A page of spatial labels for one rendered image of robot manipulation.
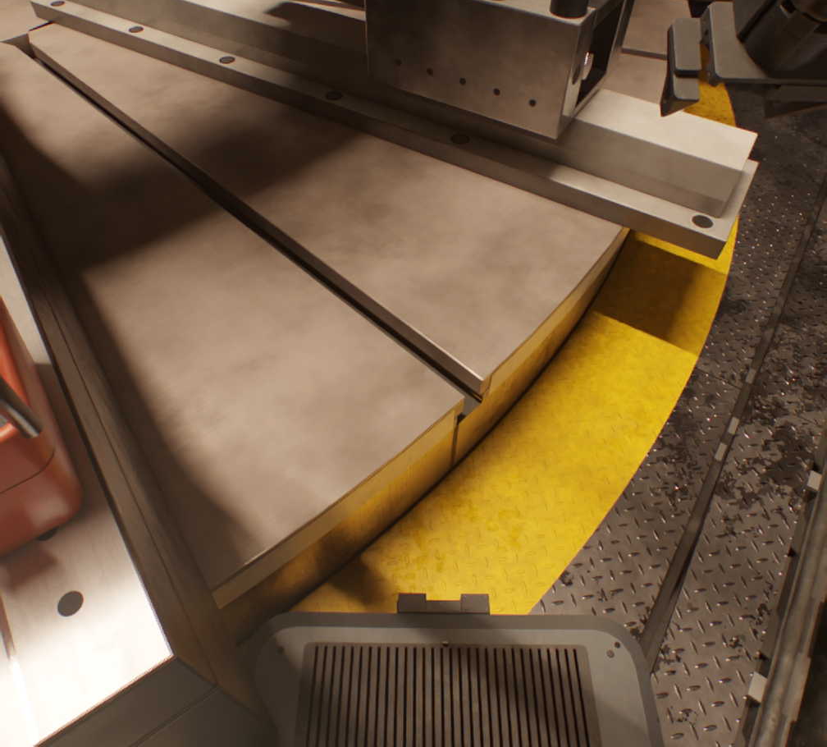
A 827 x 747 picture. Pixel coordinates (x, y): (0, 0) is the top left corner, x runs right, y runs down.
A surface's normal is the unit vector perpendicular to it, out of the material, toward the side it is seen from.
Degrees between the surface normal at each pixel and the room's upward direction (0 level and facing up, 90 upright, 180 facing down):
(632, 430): 0
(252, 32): 72
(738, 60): 30
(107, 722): 90
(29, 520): 97
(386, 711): 0
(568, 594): 0
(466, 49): 90
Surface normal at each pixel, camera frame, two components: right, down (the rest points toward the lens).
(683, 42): 0.00, -0.18
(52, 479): 0.88, 0.45
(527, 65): -0.53, 0.65
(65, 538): 0.01, -0.65
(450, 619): 0.01, -1.00
